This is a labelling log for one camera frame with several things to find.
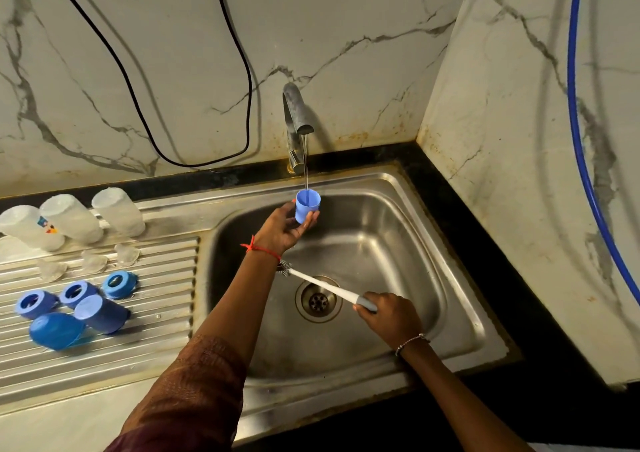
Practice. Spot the person's left hand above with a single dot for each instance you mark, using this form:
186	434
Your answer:
277	232

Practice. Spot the person's right hand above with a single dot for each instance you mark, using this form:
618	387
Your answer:
392	319

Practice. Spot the person's left thumb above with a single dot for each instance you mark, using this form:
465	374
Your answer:
286	210

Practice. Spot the person's right fingers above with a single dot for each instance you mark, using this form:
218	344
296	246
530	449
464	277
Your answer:
372	303

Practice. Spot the small blue plastic cup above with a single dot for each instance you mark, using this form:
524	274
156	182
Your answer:
306	206

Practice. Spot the white bottle brush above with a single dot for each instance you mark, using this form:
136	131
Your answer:
320	283

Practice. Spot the person's left forearm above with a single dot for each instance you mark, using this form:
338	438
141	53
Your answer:
235	307

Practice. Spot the person's right forearm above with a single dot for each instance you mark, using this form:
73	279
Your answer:
460	396

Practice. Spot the red thread wristband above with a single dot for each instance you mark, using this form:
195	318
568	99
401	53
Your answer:
262	251

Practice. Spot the round sink drain strainer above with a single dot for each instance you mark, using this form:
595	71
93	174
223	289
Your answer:
318	301

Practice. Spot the stainless steel sink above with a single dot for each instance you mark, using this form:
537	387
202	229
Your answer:
390	247

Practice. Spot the steel sink faucet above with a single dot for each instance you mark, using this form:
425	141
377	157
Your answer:
295	112

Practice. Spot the clear silicone bottle teat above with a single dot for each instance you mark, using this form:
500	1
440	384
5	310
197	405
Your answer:
127	254
93	263
51	270

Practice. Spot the clear plastic baby bottle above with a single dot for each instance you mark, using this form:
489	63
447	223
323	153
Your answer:
72	218
119	212

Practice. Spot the maroon sleeve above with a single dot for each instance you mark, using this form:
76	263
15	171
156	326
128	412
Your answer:
195	396

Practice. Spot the blue bottle cap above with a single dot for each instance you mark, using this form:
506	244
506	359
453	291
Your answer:
56	330
105	315

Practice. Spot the clear bottle with coloured print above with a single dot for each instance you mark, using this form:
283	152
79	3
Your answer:
25	227

